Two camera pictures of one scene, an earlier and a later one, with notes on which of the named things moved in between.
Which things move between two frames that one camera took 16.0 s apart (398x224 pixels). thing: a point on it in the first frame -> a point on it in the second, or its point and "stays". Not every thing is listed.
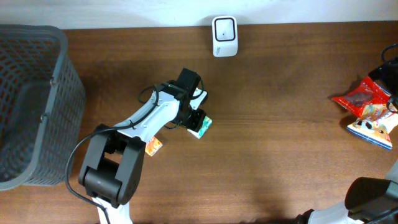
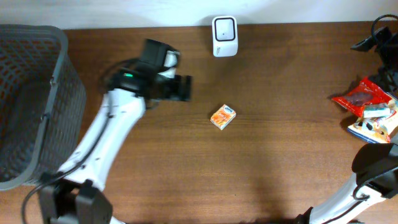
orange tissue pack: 153,146 -> 223,116
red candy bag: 365,93 stays
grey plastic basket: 42,103 stays
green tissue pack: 204,127 -> 376,110
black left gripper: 196,121 -> 185,88
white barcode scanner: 224,33 stays
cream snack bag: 376,125 stays
